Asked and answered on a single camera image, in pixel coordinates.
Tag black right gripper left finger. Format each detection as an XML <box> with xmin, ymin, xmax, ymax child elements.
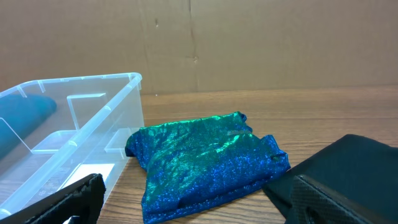
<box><xmin>1</xmin><ymin>174</ymin><xmax>106</xmax><ymax>224</ymax></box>

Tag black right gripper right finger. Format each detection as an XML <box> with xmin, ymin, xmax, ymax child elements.
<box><xmin>287</xmin><ymin>175</ymin><xmax>392</xmax><ymax>224</ymax></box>

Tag black garment long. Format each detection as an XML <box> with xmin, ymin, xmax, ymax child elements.
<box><xmin>262</xmin><ymin>134</ymin><xmax>397</xmax><ymax>223</ymax></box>

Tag sparkly blue green cloth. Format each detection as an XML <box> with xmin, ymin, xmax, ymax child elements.
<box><xmin>125</xmin><ymin>111</ymin><xmax>290</xmax><ymax>223</ymax></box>

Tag clear plastic storage container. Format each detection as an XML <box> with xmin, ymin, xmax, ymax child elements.
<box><xmin>1</xmin><ymin>72</ymin><xmax>144</xmax><ymax>218</ymax></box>

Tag blue denim folded cloth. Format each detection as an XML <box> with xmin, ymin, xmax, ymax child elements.
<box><xmin>1</xmin><ymin>95</ymin><xmax>57</xmax><ymax>157</ymax></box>

